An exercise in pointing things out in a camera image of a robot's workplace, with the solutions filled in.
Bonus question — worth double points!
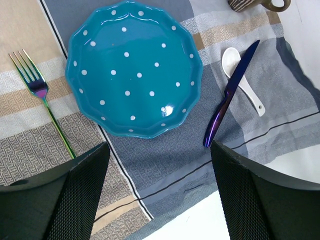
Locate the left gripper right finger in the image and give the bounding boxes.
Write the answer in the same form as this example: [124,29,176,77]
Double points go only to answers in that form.
[210,141,320,240]

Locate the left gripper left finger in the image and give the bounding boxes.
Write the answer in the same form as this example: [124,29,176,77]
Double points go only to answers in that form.
[0,142,110,240]

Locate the blue beige checked cloth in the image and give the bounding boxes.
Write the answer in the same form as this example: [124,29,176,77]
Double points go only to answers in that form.
[0,0,320,240]

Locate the purple knife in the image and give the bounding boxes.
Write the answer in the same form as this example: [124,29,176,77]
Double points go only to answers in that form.
[203,40,260,148]

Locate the purple teal fork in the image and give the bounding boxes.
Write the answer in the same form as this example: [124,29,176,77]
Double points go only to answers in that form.
[8,49,76,159]

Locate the white ceramic spoon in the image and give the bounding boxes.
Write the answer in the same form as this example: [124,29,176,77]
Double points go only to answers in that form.
[221,47,266,117]

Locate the teal dotted plate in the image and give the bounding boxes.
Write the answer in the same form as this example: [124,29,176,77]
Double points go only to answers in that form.
[65,1,203,139]

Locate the brown mug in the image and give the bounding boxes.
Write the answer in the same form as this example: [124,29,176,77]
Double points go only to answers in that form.
[226,0,292,14]

